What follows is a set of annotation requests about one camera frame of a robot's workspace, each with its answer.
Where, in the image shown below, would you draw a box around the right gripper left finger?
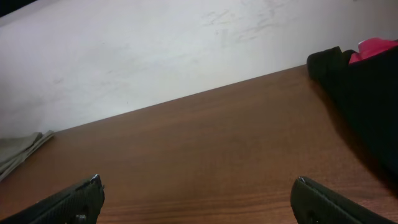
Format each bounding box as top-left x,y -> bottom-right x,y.
1,174 -> 105,224

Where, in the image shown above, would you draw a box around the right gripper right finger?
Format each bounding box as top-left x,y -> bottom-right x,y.
290,177 -> 396,224

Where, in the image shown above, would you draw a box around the khaki shorts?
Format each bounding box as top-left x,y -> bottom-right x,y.
1,131 -> 54,180

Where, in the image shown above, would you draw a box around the black garment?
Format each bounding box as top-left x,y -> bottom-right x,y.
307,47 -> 397,174

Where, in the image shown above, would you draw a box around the red and white garment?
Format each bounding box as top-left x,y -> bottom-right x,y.
349,37 -> 397,64

